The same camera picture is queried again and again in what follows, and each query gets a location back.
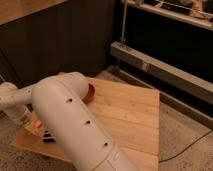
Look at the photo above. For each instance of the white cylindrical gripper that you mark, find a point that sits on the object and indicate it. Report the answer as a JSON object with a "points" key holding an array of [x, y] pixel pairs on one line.
{"points": [[21, 115]]}

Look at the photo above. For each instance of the orange pepper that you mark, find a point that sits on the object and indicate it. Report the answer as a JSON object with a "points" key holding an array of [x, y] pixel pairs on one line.
{"points": [[37, 124]]}

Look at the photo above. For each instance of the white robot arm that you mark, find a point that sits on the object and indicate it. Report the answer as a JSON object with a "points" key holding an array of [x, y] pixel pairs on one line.
{"points": [[58, 102]]}

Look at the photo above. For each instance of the black striped brush block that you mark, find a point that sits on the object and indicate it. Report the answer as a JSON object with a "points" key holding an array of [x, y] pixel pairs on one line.
{"points": [[47, 138]]}

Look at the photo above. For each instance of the brown red bowl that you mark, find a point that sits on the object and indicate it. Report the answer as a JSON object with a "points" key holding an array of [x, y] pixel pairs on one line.
{"points": [[90, 95]]}

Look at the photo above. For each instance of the metal upright pole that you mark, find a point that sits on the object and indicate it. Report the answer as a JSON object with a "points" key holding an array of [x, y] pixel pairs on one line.
{"points": [[124, 22]]}

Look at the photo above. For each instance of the metal shelf rail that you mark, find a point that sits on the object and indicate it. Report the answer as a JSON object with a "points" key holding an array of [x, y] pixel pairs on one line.
{"points": [[180, 79]]}

